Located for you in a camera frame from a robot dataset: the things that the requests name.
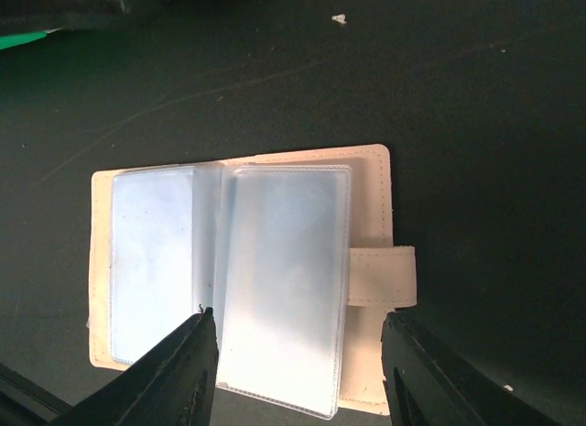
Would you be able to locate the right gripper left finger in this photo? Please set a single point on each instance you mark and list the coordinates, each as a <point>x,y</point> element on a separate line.
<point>173,384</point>

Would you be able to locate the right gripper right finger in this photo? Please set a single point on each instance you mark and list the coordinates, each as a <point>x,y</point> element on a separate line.
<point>427,383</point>

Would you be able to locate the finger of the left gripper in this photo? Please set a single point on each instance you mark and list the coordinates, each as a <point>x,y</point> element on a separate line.
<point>76,14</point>

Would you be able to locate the tan leather card holder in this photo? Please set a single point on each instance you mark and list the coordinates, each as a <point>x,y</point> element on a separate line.
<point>294,252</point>

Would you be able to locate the green bin middle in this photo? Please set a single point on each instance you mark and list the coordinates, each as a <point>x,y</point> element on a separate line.
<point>10,41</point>

